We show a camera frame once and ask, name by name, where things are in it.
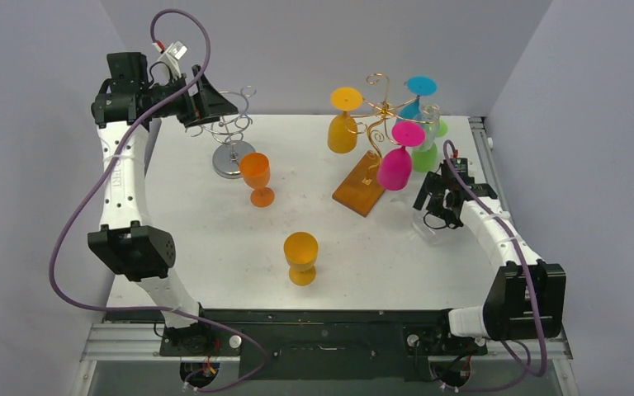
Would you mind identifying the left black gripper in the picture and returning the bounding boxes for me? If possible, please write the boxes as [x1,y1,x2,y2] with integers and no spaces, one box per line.
[141,66,237,128]

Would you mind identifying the green wine glass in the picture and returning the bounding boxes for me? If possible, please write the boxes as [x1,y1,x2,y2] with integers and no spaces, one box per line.
[411,119,448,172]

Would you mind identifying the pink wine glass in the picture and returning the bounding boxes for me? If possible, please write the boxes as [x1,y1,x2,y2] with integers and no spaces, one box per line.
[376,121,426,191]

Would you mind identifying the silver wire glass rack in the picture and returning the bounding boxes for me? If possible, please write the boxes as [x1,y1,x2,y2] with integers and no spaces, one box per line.
[190,85,257,179]

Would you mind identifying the gold wire glass rack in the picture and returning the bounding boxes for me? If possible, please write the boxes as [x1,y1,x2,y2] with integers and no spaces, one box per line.
[332,73,414,217]

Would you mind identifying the dark orange wine glass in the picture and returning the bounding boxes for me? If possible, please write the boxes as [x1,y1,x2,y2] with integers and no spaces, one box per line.
[239,153,275,208]

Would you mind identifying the blue wine glass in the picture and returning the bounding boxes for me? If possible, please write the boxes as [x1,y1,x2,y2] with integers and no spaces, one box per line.
[397,75,438,121]

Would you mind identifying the yellow wine glass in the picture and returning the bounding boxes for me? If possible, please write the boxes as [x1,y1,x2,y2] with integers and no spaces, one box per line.
[283,232,319,286]
[327,87,363,154]

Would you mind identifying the yellow wine glass front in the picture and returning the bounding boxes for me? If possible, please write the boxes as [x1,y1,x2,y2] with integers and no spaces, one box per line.
[283,232,319,286]

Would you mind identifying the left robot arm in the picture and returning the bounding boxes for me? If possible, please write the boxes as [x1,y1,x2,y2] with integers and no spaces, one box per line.
[88,52,238,355]

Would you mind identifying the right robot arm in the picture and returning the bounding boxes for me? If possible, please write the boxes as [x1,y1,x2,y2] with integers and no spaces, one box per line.
[414,159,566,352]

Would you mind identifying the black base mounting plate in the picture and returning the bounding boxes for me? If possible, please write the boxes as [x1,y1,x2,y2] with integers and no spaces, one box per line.
[106,309,487,384]

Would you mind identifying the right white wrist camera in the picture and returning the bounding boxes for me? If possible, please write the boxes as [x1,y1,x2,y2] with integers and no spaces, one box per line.
[445,149,475,184]

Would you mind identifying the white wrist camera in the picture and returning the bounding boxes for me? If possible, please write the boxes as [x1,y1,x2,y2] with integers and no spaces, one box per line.
[154,40,187,78]
[445,149,475,184]

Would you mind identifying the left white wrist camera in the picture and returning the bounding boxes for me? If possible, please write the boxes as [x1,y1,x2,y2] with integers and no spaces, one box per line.
[154,40,187,78]

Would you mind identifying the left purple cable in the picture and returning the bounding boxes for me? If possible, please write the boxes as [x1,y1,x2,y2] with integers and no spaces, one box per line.
[49,7,269,394]

